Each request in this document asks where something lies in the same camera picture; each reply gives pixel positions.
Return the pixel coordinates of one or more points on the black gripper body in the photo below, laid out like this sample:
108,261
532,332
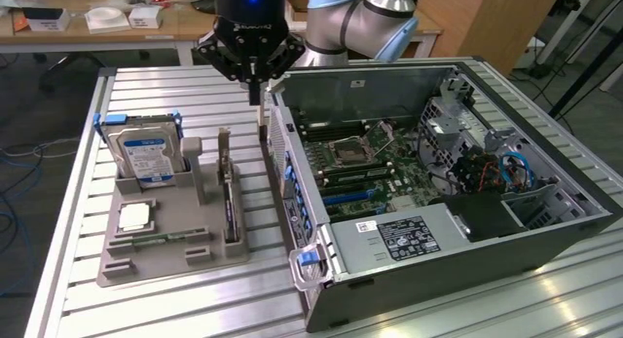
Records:
251,24

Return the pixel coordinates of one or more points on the graphics card with metal bracket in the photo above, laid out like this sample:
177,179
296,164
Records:
228,192

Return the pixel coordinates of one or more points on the white paper stack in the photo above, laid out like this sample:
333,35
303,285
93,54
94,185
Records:
296,22

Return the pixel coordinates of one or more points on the wooden desk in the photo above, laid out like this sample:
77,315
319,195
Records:
184,24

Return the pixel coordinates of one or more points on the white paper label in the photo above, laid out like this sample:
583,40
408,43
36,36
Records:
157,36

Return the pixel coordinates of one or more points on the white case sticker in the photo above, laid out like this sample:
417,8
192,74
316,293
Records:
357,83

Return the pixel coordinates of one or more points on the white labelled cardboard box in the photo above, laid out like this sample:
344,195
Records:
144,17

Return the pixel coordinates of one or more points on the white tray round recess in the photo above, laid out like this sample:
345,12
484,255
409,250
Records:
106,22

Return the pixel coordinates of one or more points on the CPU socket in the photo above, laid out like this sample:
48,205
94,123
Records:
351,152

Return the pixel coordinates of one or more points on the metal socket cover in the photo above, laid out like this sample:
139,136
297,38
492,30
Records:
381,135

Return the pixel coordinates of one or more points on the hard disk in blue caddy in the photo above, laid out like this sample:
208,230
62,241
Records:
145,159

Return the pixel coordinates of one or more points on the black office chair base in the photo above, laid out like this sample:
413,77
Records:
62,66

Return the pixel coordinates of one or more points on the metal drive cage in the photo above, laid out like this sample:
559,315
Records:
447,126

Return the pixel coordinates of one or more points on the white box black lid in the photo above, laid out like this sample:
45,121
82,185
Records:
45,20

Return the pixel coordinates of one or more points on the green motherboard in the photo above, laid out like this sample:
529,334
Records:
408,177

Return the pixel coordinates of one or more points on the wooden cabinet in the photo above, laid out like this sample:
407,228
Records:
487,24

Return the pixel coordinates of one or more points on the orange box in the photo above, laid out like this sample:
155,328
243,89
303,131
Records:
20,24

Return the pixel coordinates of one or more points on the silver CPU chip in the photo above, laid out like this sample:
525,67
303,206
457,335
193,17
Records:
135,217

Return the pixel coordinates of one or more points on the silver chipset heatsink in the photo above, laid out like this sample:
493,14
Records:
403,204

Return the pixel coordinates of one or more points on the green RAM stick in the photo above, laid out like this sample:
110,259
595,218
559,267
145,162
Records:
160,238

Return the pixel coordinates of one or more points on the grey plastic parts rack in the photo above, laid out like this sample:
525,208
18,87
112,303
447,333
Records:
195,250

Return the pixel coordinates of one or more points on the white low cabinet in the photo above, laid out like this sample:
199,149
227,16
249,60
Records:
528,53

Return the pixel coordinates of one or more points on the grey power supply unit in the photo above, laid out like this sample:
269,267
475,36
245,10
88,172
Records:
413,236

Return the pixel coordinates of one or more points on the grey case latch blue tab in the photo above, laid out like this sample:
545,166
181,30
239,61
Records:
296,276

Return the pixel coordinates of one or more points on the black tripod stand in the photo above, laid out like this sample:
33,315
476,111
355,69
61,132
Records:
559,104

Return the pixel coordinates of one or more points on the black plastic shroud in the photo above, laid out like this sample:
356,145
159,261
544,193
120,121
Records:
487,217

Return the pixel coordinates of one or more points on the black open PC case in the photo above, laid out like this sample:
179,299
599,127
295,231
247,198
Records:
437,279

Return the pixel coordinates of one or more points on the white table frame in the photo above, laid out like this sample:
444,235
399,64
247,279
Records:
612,79

